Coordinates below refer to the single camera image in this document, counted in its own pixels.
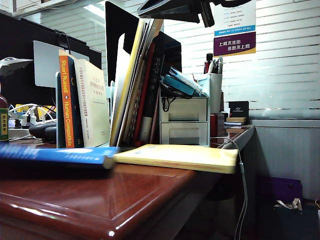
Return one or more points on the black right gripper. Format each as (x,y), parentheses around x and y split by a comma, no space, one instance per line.
(170,10)

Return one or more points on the blue book with white circles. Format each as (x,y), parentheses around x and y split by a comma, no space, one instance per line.
(62,155)

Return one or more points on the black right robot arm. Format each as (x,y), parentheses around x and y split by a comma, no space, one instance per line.
(232,2)

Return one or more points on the black book with white title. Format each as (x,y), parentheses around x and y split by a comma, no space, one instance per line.
(156,82)

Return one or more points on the thin red book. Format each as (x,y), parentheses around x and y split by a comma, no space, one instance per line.
(145,95)

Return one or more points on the yellow paperback book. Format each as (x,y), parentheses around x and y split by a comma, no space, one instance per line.
(175,155)

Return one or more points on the cream white paperback book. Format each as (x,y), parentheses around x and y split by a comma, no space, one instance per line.
(92,105)

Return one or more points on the orange spine Human Compatible book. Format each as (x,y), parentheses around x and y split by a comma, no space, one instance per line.
(65,100)

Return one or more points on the pale green book rack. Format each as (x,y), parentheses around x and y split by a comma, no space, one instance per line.
(59,112)

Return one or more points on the white paper poster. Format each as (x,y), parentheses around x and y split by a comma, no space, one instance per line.
(235,20)

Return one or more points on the purple sign with white text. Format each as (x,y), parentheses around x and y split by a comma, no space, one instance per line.
(235,44)

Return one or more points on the red marker with black cap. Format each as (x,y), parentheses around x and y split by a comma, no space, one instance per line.
(209,65)

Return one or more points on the leaning folders and books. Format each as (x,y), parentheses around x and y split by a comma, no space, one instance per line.
(156,27)

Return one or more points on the silver pen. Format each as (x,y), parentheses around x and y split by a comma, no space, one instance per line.
(220,65)
(215,67)

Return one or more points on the teal books on drawers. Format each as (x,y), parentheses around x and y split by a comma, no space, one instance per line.
(191,82)

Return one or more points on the teal box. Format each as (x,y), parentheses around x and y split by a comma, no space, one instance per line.
(178,84)

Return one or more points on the white pen holder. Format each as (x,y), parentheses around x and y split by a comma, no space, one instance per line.
(215,92)

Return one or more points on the black file holder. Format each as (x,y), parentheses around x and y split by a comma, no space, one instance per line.
(117,30)

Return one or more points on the white desktop drawer unit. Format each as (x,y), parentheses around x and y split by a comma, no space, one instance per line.
(185,108)

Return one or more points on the white plastic folder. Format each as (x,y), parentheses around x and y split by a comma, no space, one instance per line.
(121,65)

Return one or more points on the small black box with logo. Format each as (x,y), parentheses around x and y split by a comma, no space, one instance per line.
(239,110)

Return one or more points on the small stack of notebooks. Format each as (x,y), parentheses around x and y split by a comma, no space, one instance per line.
(236,120)

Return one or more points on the dark red box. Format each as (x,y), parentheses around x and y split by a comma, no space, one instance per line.
(217,125)

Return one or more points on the yellow folder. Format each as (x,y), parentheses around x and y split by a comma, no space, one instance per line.
(126,95)

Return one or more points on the purple paper bag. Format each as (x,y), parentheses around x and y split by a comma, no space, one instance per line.
(280,187)

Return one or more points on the black computer monitor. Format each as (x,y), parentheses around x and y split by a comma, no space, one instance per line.
(15,37)

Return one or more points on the black padded case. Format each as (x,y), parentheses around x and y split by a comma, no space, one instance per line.
(42,131)

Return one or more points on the brown bottle with green label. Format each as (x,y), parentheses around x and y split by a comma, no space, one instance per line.
(3,120)

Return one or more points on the white box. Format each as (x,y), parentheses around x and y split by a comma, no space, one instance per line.
(318,225)

